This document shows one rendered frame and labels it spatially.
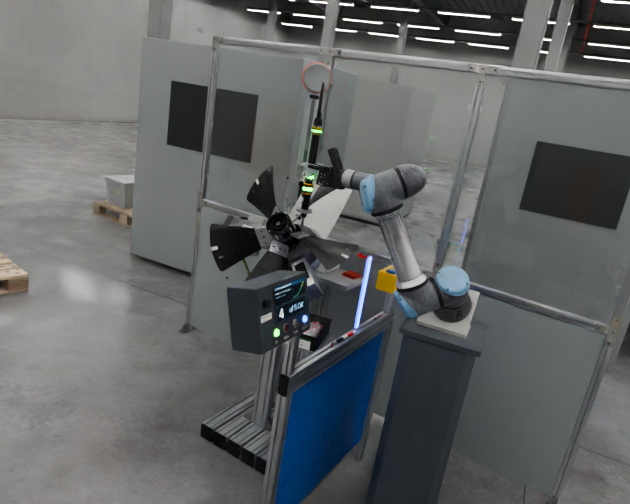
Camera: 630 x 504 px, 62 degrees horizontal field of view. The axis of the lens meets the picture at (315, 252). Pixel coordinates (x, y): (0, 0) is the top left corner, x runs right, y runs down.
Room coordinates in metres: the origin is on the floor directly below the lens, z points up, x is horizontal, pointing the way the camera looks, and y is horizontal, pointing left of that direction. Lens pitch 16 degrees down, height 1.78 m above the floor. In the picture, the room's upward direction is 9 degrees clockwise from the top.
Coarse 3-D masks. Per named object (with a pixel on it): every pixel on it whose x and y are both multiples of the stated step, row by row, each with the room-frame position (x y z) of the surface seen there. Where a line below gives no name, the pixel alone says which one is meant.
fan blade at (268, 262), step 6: (270, 252) 2.19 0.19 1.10; (264, 258) 2.16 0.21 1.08; (270, 258) 2.17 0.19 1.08; (276, 258) 2.19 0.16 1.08; (282, 258) 2.20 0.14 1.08; (258, 264) 2.14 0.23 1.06; (264, 264) 2.15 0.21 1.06; (270, 264) 2.15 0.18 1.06; (276, 264) 2.17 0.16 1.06; (282, 264) 2.18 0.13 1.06; (252, 270) 2.12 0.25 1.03; (258, 270) 2.12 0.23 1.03; (264, 270) 2.13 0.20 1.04; (270, 270) 2.14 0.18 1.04; (276, 270) 2.15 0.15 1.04; (252, 276) 2.10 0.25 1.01; (258, 276) 2.10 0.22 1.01
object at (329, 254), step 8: (304, 240) 2.18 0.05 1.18; (312, 240) 2.20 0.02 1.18; (320, 240) 2.22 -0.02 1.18; (328, 240) 2.24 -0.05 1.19; (312, 248) 2.13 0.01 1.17; (320, 248) 2.14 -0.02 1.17; (328, 248) 2.15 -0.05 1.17; (336, 248) 2.16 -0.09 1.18; (344, 248) 2.17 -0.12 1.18; (352, 248) 2.18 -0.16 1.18; (320, 256) 2.09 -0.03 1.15; (328, 256) 2.10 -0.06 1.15; (336, 256) 2.11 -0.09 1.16; (328, 264) 2.06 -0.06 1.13; (336, 264) 2.06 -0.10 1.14
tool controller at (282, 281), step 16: (272, 272) 1.57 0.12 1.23; (288, 272) 1.55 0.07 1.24; (304, 272) 1.55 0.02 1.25; (240, 288) 1.36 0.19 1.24; (256, 288) 1.34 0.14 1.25; (272, 288) 1.40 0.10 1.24; (288, 288) 1.46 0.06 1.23; (304, 288) 1.53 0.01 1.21; (240, 304) 1.36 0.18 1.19; (256, 304) 1.33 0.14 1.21; (272, 304) 1.38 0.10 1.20; (288, 304) 1.45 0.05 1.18; (304, 304) 1.52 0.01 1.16; (240, 320) 1.35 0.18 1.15; (256, 320) 1.33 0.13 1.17; (272, 320) 1.37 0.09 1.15; (288, 320) 1.44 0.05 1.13; (240, 336) 1.35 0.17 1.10; (256, 336) 1.32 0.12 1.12; (272, 336) 1.36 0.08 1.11; (288, 336) 1.43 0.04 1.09; (256, 352) 1.32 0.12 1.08
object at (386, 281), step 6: (384, 270) 2.30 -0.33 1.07; (378, 276) 2.28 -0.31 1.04; (384, 276) 2.27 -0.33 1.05; (390, 276) 2.25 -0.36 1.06; (396, 276) 2.24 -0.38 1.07; (378, 282) 2.28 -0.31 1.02; (384, 282) 2.26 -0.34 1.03; (390, 282) 2.25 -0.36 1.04; (396, 282) 2.24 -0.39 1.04; (378, 288) 2.27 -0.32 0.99; (384, 288) 2.26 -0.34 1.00; (390, 288) 2.25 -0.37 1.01
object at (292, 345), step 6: (288, 342) 1.60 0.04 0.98; (294, 342) 1.59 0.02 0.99; (288, 348) 1.60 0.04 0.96; (294, 348) 1.59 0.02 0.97; (288, 354) 1.60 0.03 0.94; (294, 354) 1.60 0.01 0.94; (288, 360) 1.61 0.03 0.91; (294, 360) 1.61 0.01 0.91; (288, 366) 1.59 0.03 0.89; (294, 366) 1.61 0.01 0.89; (288, 372) 1.59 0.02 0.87
